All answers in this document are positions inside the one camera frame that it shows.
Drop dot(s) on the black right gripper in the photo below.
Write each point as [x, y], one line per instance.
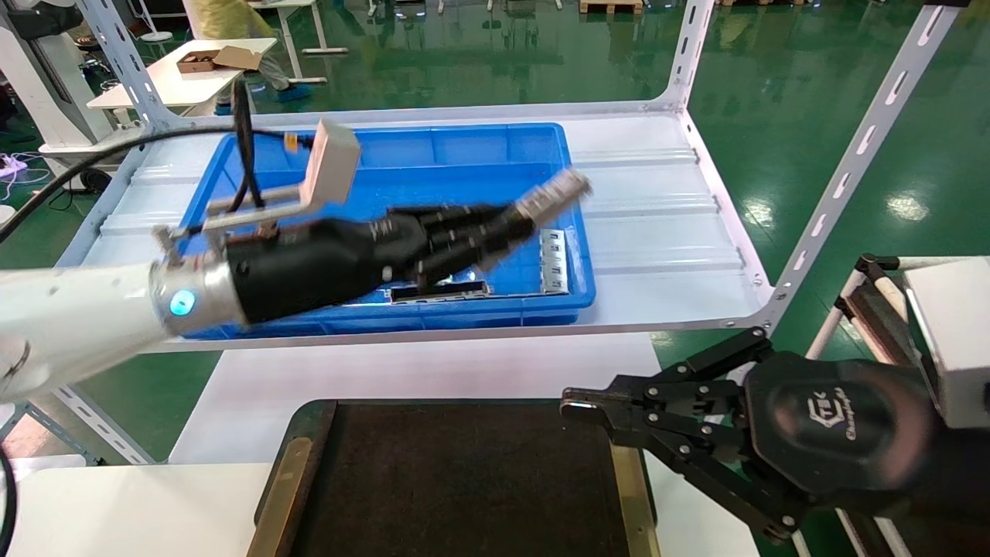
[835, 433]

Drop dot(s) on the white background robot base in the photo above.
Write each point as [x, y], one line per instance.
[46, 85]

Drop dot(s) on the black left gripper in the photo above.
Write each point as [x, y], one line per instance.
[325, 263]

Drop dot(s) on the open cardboard box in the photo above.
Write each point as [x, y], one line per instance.
[236, 56]

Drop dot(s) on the dark long metal part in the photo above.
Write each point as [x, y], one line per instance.
[441, 292]

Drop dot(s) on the person in yellow coat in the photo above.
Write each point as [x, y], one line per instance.
[224, 19]

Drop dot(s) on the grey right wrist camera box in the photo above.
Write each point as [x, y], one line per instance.
[959, 340]

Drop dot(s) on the wooden pallet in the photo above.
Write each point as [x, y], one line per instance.
[611, 6]

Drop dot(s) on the perforated grey metal part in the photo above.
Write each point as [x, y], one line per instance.
[553, 193]

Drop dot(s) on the white background table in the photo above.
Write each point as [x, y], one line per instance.
[178, 81]

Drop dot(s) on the blue plastic bin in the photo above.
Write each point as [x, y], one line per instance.
[464, 147]

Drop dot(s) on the white desk with legs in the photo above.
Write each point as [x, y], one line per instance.
[298, 54]

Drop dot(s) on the black tray container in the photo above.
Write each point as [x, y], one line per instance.
[464, 480]

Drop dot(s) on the slotted silver metal part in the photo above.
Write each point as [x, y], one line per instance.
[554, 267]

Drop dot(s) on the white metal shelf rack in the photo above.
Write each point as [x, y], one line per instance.
[657, 193]

